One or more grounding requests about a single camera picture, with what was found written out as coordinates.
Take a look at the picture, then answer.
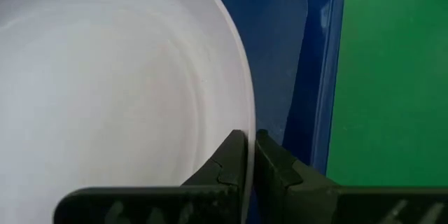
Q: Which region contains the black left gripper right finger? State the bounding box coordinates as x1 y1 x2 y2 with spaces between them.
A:
254 129 448 224

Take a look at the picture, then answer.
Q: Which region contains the white round plate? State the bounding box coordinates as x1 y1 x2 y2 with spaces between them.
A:
0 0 257 224

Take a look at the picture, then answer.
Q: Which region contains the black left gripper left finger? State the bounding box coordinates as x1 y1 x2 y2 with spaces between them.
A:
52 129 249 224

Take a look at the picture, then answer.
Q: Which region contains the blue plastic tray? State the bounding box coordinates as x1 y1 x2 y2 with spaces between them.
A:
197 0 345 224

